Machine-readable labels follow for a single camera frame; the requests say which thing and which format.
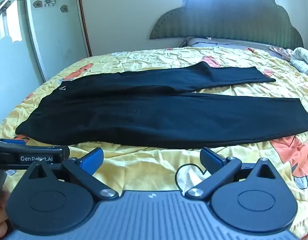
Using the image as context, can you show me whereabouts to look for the white printed blanket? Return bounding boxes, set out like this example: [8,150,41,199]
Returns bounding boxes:
[290,47,308,79]

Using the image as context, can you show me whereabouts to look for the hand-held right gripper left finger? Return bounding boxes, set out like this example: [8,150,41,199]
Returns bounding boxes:
[26,147,119,199]

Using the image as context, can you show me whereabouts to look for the black pants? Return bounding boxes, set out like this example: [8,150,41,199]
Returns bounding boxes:
[15,61,308,149]

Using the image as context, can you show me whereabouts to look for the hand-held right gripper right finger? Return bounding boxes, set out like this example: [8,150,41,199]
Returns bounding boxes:
[185,147,278,199]

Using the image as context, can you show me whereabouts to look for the green padded headboard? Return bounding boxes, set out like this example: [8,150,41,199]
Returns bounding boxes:
[149,0,304,49]

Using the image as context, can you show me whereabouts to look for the flower-patterned sliding wardrobe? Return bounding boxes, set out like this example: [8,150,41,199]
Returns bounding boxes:
[0,0,93,130]

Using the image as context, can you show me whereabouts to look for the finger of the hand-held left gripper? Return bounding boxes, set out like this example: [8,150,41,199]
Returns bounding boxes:
[0,144,70,171]
[0,138,27,147]

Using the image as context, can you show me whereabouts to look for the yellow floral bed sheet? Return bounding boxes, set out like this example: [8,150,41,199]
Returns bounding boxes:
[0,47,308,240]

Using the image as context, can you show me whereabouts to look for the grey pillow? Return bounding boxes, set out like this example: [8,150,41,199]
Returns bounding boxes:
[180,37,280,53]

